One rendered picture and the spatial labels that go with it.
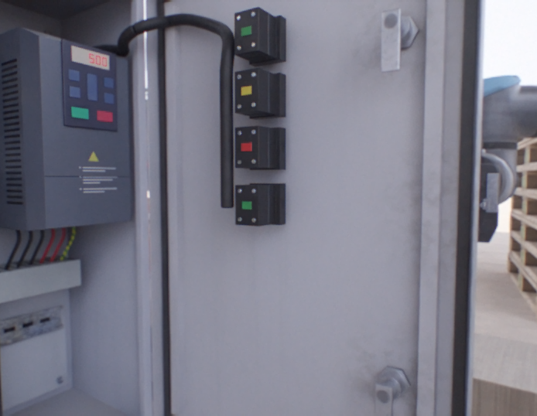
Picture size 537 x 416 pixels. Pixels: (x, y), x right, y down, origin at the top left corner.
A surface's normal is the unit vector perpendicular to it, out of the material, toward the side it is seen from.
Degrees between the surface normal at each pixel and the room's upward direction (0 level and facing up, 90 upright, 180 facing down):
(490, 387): 90
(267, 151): 90
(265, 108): 90
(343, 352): 90
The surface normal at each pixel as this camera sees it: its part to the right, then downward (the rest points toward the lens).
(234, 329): -0.55, 0.06
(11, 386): 0.83, 0.04
